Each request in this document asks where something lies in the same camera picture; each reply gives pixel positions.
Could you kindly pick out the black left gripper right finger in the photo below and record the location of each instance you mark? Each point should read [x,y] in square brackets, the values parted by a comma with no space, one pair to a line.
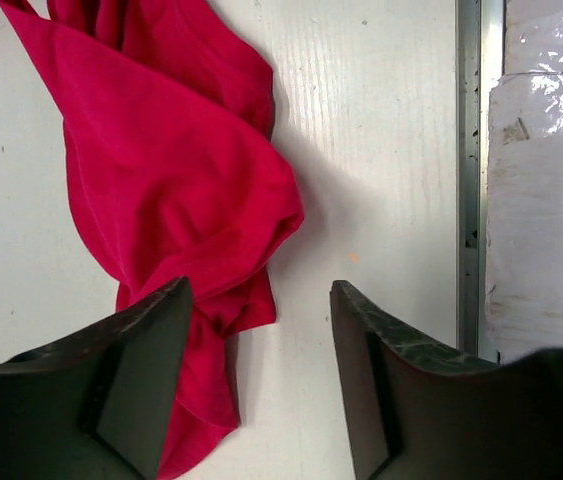
[417,408]

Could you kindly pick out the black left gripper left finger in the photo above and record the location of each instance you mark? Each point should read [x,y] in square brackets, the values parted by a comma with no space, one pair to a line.
[96,404]

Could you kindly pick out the bright red t shirt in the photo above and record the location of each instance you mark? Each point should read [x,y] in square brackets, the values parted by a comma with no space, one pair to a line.
[171,172]

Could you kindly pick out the aluminium table edge rail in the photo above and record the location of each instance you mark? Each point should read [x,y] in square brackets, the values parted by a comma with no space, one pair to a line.
[480,38]

